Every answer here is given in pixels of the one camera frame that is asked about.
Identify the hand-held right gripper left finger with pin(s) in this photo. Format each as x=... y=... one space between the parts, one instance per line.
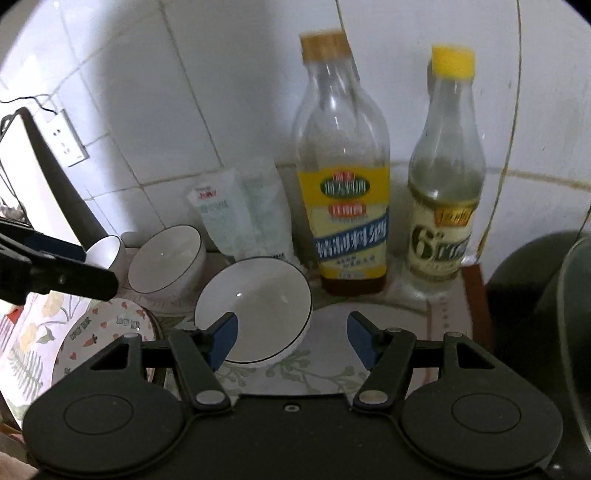
x=222 y=341

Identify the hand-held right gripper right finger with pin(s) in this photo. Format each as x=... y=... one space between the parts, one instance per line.
x=360 y=341

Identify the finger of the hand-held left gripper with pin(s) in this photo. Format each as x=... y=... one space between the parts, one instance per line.
x=69 y=279
x=51 y=243

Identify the white bowl with dark rim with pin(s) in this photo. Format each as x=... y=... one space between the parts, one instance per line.
x=258 y=300
x=107 y=253
x=168 y=263

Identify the pink bunny print plate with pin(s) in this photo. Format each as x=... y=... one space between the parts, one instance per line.
x=104 y=334

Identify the floral tablecloth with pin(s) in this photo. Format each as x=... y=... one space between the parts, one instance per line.
x=323 y=362

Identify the clear plastic seasoning bag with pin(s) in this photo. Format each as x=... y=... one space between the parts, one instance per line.
x=240 y=217

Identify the orange cap glass bottle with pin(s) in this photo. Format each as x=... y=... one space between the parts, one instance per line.
x=341 y=184

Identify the black cooking pot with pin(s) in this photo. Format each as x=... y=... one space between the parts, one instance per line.
x=521 y=277

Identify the yellow cap glass bottle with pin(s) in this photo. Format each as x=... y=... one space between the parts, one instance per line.
x=445 y=184

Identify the white cutting board black frame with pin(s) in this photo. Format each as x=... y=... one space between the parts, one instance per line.
x=41 y=184

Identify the white wall socket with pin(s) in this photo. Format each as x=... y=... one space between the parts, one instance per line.
x=64 y=138

